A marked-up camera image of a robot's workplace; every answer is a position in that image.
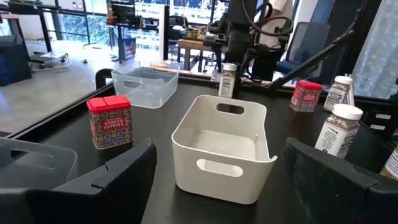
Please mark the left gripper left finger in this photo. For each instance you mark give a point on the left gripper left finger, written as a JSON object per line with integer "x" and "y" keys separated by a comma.
{"x": 118, "y": 193}

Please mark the white-capped seasoning jar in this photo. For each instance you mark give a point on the white-capped seasoning jar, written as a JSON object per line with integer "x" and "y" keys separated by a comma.
{"x": 335, "y": 93}
{"x": 227, "y": 84}
{"x": 337, "y": 133}

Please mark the blue crate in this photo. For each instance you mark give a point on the blue crate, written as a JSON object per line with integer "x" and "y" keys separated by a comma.
{"x": 128, "y": 49}

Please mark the blue office chair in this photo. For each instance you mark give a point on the blue office chair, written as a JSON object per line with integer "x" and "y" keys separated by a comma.
{"x": 308, "y": 40}

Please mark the wooden table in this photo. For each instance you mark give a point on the wooden table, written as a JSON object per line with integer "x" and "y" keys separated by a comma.
{"x": 192, "y": 44}

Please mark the black table clamp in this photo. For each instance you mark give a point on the black table clamp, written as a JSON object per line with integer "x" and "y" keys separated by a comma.
{"x": 98, "y": 79}

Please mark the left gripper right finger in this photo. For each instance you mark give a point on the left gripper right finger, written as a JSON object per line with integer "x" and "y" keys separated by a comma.
{"x": 335, "y": 199}

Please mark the red-lidded smoked paprika tin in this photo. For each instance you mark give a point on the red-lidded smoked paprika tin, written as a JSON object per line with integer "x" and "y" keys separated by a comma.
{"x": 304, "y": 98}
{"x": 110, "y": 124}

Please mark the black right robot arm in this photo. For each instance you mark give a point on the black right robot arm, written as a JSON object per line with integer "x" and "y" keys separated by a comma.
{"x": 236, "y": 37}

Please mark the white plastic bin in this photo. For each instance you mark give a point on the white plastic bin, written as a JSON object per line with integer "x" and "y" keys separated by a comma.
{"x": 217, "y": 189}

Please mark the translucent plastic curtain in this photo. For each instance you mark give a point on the translucent plastic curtain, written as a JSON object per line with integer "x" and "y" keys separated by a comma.
{"x": 379, "y": 46}

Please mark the person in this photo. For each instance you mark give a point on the person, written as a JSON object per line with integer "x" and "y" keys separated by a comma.
{"x": 281, "y": 12}

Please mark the black desk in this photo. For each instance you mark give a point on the black desk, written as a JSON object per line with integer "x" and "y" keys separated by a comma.
{"x": 45, "y": 31}

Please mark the black labelled drawer unit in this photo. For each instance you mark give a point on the black labelled drawer unit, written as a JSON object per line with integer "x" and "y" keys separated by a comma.
{"x": 370, "y": 119}

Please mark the clear plastic bin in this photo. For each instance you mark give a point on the clear plastic bin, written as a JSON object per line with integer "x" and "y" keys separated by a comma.
{"x": 146, "y": 96}

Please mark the black diagonal frame strut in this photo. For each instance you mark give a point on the black diagonal frame strut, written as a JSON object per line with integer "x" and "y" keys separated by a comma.
{"x": 311, "y": 60}

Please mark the black cabinet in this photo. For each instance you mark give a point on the black cabinet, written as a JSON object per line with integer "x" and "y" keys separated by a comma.
{"x": 14, "y": 62}

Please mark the dark grey translucent bin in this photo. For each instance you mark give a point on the dark grey translucent bin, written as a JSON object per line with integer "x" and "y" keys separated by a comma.
{"x": 65, "y": 169}

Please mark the white upright panel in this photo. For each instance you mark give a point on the white upright panel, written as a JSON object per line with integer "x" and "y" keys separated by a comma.
{"x": 161, "y": 31}

